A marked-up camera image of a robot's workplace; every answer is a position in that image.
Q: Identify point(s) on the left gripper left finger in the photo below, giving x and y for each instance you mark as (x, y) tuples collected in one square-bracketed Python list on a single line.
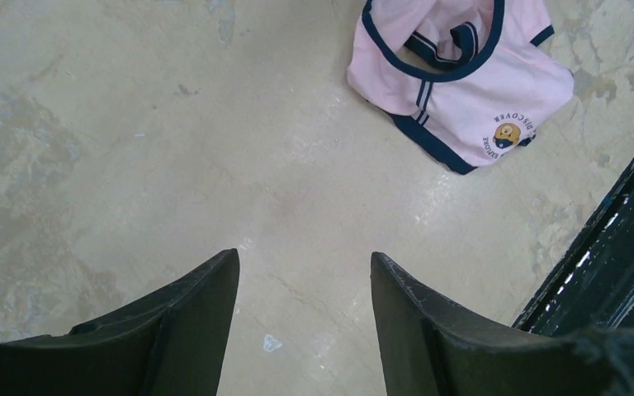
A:
[(169, 342)]

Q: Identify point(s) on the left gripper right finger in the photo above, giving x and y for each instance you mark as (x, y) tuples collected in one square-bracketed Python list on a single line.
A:
[(431, 345)]

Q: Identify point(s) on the pink underwear navy trim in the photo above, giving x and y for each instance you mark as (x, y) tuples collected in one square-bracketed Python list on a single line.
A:
[(467, 81)]

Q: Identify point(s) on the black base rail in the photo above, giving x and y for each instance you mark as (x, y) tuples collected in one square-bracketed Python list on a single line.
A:
[(593, 284)]

